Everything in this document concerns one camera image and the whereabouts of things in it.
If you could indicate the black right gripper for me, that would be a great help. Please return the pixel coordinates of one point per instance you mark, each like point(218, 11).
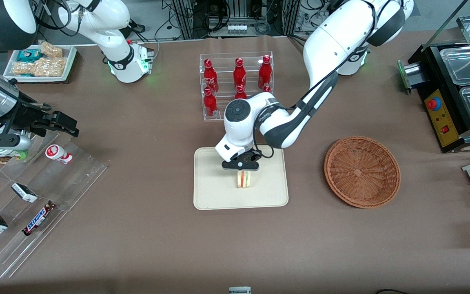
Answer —
point(26, 115)

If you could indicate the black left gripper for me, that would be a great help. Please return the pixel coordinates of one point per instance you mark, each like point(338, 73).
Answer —
point(248, 157)

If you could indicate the triangular sandwich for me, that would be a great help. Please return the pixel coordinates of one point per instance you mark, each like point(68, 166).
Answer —
point(244, 180)

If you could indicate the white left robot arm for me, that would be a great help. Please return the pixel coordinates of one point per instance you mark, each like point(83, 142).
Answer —
point(333, 45)

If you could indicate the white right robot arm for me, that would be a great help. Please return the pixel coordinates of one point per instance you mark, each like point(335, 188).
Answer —
point(112, 24)

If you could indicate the cream plastic tray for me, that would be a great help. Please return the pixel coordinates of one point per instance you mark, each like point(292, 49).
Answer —
point(267, 192)

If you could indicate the white snack tray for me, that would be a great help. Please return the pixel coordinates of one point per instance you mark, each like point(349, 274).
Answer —
point(69, 61)

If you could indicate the brown wicker basket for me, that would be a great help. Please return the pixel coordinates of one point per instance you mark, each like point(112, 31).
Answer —
point(361, 171)

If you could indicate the white red yogurt bottle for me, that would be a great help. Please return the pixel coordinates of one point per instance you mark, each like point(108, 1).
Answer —
point(57, 153)

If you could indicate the clear acrylic stepped display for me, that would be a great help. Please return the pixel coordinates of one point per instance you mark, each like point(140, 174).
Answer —
point(67, 179)

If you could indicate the green white packet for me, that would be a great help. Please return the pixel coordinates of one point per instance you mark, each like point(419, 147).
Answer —
point(16, 154)

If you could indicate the large rice cracker bag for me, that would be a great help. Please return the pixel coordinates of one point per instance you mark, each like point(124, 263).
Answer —
point(45, 67)

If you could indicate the red cola bottle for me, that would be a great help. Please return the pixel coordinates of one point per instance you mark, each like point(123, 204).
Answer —
point(240, 93)
point(210, 77)
point(267, 88)
point(210, 104)
point(264, 73)
point(239, 75)

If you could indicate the small rice cracker bag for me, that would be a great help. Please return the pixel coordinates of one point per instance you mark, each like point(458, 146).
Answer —
point(51, 49)

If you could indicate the teal snack pack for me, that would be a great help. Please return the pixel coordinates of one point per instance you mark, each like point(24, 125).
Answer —
point(28, 54)

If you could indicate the snickers chocolate bar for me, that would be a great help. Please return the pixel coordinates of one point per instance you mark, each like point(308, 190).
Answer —
point(38, 218)

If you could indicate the clear acrylic bottle rack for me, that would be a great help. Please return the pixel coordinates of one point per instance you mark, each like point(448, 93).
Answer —
point(227, 61)

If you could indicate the white label block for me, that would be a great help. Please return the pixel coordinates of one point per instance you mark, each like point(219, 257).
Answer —
point(240, 290)

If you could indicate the white power strip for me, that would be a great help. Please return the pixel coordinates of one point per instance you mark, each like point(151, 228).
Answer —
point(237, 29)

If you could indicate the grey metal drain box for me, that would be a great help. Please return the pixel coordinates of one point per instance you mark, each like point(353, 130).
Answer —
point(409, 77)

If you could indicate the red emergency stop button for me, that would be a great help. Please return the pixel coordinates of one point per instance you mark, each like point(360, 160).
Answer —
point(433, 104)

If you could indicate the black fryer machine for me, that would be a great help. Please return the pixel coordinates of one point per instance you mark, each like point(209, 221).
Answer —
point(449, 139)

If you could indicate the thin metal rod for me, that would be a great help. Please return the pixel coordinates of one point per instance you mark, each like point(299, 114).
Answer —
point(445, 25)

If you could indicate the aluminium equipment frame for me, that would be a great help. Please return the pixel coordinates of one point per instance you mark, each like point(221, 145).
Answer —
point(186, 18)

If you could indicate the red rocker switch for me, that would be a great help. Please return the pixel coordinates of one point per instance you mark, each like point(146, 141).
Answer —
point(445, 130)

